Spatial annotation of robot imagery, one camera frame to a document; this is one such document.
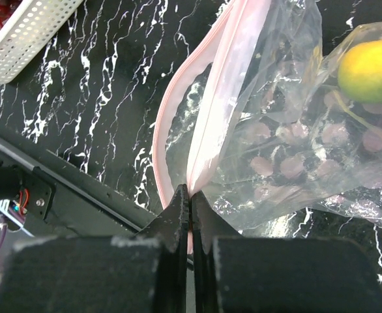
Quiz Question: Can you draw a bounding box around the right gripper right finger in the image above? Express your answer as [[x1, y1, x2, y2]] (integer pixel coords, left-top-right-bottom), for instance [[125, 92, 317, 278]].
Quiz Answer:
[[190, 192, 382, 312]]

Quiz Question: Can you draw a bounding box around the black marble pattern mat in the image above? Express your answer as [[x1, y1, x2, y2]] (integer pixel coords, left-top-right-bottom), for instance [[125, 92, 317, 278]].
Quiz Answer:
[[0, 0, 382, 309]]

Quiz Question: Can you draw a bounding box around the white perforated empty basket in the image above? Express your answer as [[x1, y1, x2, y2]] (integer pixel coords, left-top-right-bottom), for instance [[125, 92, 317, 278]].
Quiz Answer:
[[0, 1, 81, 85]]

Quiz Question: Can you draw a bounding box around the clear zip top bag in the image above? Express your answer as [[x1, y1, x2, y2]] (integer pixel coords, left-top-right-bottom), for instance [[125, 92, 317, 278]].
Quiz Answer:
[[152, 1, 382, 230]]

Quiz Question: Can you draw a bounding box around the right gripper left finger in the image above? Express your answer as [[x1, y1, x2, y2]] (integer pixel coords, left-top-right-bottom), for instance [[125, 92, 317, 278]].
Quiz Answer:
[[0, 185, 189, 312]]

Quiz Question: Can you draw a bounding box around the yellow fruit toy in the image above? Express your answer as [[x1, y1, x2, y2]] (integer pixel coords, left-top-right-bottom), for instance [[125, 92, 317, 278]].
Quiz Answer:
[[338, 39, 382, 103]]

